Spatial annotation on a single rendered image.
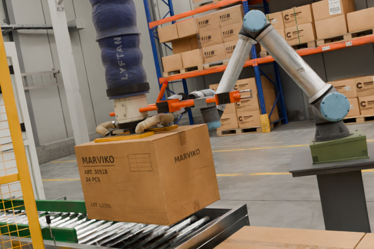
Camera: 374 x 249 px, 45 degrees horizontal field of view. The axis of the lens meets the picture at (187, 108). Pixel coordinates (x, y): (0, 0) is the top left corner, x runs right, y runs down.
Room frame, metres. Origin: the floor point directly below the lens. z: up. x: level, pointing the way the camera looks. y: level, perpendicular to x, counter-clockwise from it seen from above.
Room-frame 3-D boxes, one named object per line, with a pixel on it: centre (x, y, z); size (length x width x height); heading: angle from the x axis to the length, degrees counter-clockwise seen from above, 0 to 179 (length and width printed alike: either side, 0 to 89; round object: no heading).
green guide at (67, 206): (3.28, 1.04, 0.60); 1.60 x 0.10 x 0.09; 52
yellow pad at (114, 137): (2.28, 0.34, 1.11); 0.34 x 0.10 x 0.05; 52
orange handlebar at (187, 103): (2.33, 0.06, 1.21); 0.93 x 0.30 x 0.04; 52
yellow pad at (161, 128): (2.43, 0.23, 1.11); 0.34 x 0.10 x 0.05; 52
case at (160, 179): (2.34, 0.27, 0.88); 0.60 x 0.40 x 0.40; 50
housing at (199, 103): (2.07, -0.08, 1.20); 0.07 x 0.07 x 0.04; 52
